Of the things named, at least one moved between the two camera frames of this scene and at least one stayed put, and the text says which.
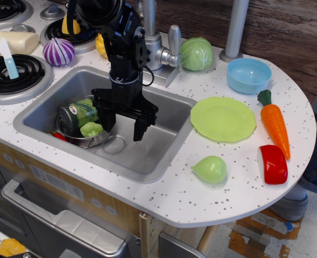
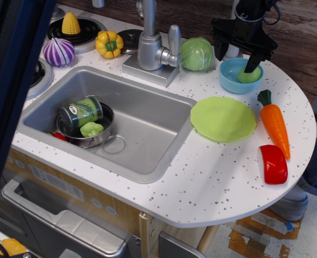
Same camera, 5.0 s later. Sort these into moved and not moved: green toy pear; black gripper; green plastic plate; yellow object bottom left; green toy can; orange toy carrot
Moved: green toy pear; black gripper
Not moved: green toy can; yellow object bottom left; green plastic plate; orange toy carrot
